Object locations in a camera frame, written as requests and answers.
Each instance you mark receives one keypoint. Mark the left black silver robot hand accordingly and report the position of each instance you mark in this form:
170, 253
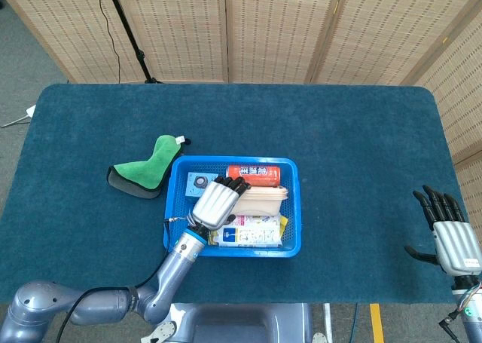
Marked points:
212, 205

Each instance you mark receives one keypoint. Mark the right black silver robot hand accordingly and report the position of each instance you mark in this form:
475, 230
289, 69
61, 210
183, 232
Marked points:
457, 248

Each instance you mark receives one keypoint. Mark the light blue cardboard box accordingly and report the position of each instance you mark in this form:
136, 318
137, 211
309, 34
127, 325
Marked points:
195, 182

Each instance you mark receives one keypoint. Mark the beige plastic lunch box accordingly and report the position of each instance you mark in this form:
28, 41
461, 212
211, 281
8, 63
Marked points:
263, 203

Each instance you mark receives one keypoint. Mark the white wet wipes packet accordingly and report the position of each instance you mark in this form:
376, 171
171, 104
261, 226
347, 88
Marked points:
256, 235

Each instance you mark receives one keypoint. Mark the orange drink can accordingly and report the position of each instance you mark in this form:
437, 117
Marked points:
260, 173

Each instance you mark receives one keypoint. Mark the green microfiber cloth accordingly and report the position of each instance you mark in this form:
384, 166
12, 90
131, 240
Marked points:
143, 171

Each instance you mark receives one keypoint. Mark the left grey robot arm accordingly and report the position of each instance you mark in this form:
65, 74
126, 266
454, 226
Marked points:
177, 260

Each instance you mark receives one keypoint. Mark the blue perforated plastic basket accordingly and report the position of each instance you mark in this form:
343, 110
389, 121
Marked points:
291, 207

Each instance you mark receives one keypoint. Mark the yellow floor tape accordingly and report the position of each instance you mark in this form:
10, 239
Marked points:
376, 324

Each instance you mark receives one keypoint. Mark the grey robot torso base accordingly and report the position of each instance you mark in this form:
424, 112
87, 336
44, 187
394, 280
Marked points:
233, 324

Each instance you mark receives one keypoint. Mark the dark teal table carpet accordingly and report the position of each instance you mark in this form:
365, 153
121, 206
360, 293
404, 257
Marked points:
94, 245

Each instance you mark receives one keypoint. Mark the white narrow floor strip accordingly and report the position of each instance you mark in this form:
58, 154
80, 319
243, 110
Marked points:
328, 320

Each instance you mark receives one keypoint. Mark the bamboo folding screen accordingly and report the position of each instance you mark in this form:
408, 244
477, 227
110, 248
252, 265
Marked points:
180, 26

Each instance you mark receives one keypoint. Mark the black tripod stand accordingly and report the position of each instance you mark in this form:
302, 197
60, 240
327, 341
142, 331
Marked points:
130, 37

